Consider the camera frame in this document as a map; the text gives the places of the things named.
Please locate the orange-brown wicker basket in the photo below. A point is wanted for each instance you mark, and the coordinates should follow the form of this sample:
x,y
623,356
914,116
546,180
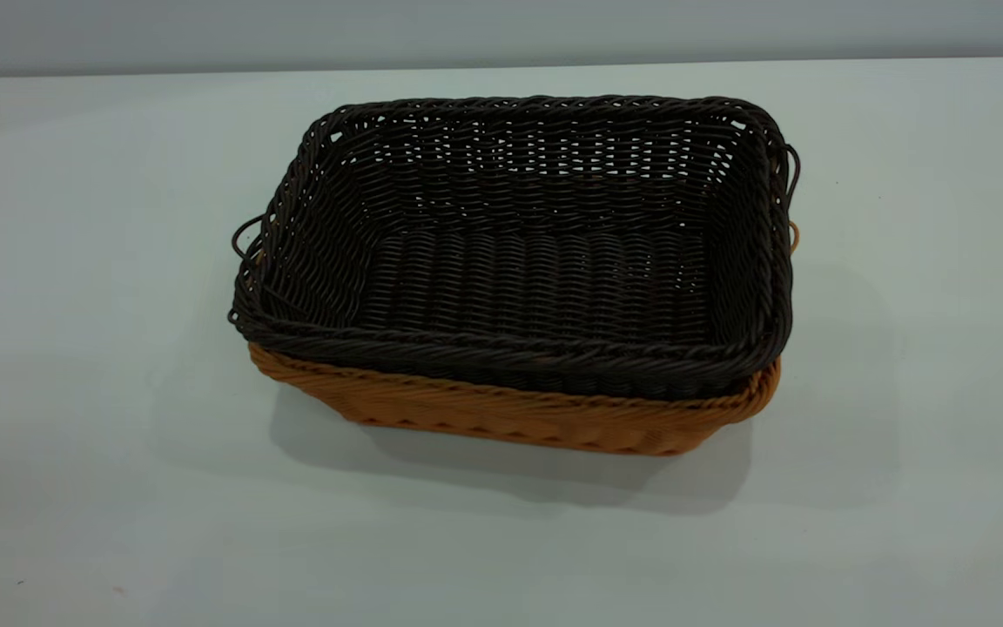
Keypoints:
x,y
510,418

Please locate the dark brown wicker basket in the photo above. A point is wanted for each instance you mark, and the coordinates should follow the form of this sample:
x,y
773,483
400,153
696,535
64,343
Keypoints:
x,y
519,279

